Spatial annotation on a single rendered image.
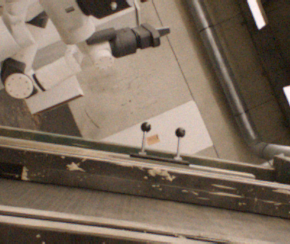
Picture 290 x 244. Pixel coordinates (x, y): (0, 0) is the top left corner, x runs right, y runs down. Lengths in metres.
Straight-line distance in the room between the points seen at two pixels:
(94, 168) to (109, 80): 8.36
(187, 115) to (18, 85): 3.64
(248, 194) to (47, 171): 0.47
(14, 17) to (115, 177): 0.41
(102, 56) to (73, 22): 0.54
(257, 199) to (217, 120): 8.37
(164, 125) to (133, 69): 4.59
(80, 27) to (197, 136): 4.14
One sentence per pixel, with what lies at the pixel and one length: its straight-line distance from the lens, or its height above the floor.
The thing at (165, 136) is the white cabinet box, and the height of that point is 1.57.
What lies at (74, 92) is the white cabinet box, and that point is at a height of 0.66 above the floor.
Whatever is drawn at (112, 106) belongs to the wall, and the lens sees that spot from 9.28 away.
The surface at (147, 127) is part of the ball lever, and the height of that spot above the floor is 1.44.
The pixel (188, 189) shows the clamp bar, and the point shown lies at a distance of 0.99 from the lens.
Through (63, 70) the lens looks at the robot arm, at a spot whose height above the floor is 1.27.
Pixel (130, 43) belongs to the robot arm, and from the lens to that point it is 1.38.
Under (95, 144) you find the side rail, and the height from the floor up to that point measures 1.23.
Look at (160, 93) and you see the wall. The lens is 9.26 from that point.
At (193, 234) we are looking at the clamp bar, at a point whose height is 1.44.
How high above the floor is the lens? 1.45
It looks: 2 degrees up
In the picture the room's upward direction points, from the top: 66 degrees clockwise
